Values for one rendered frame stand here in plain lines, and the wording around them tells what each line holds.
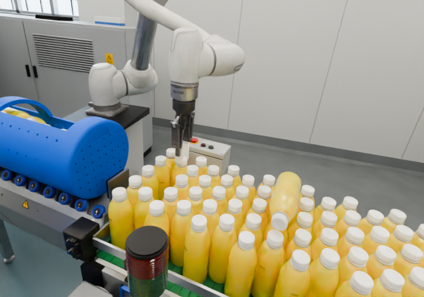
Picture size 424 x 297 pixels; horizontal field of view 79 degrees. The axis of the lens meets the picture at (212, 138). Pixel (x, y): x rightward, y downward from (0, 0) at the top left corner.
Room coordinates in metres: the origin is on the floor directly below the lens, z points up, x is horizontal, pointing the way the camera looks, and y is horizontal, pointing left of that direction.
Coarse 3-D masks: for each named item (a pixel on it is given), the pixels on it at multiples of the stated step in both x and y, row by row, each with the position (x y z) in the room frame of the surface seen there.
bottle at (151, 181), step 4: (144, 176) 0.71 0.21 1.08; (148, 176) 0.71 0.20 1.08; (152, 176) 0.72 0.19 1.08; (144, 180) 0.71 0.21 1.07; (148, 180) 0.71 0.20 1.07; (152, 180) 0.71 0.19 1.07; (156, 180) 0.73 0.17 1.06; (144, 184) 0.70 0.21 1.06; (148, 184) 0.70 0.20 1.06; (152, 184) 0.71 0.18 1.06; (156, 184) 0.72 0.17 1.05; (152, 188) 0.70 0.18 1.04; (156, 188) 0.72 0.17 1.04; (152, 192) 0.70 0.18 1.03; (156, 192) 0.71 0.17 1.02; (156, 196) 0.72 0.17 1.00
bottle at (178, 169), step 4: (176, 164) 0.80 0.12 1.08; (176, 168) 0.80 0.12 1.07; (180, 168) 0.79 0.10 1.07; (184, 168) 0.80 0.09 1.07; (172, 172) 0.80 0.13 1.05; (176, 172) 0.79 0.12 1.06; (180, 172) 0.78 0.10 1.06; (184, 172) 0.79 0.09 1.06; (172, 176) 0.79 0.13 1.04; (176, 176) 0.78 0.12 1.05; (172, 180) 0.79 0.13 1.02; (172, 184) 0.79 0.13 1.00
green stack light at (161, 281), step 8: (128, 272) 0.27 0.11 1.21; (128, 280) 0.27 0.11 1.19; (136, 280) 0.26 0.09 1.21; (144, 280) 0.26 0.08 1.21; (152, 280) 0.26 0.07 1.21; (160, 280) 0.27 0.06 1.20; (128, 288) 0.27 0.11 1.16; (136, 288) 0.26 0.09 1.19; (144, 288) 0.25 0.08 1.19; (152, 288) 0.26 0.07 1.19; (160, 288) 0.27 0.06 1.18; (136, 296) 0.26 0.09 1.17; (144, 296) 0.26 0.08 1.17; (152, 296) 0.26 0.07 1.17
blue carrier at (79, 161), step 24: (0, 120) 0.80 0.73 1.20; (24, 120) 0.79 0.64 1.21; (48, 120) 1.05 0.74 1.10; (96, 120) 0.79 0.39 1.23; (0, 144) 0.75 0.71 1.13; (24, 144) 0.72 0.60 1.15; (48, 144) 0.70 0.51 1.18; (72, 144) 0.68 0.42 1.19; (96, 144) 0.75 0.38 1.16; (120, 144) 0.86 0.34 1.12; (24, 168) 0.71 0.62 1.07; (48, 168) 0.67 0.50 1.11; (72, 168) 0.66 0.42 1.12; (96, 168) 0.74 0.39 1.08; (120, 168) 0.85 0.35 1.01; (72, 192) 0.66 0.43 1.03; (96, 192) 0.73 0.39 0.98
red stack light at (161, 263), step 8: (128, 256) 0.26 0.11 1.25; (160, 256) 0.27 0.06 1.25; (128, 264) 0.26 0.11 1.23; (136, 264) 0.26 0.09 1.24; (144, 264) 0.26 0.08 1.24; (152, 264) 0.26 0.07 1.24; (160, 264) 0.27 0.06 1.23; (136, 272) 0.26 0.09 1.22; (144, 272) 0.25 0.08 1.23; (152, 272) 0.26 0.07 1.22; (160, 272) 0.27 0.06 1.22
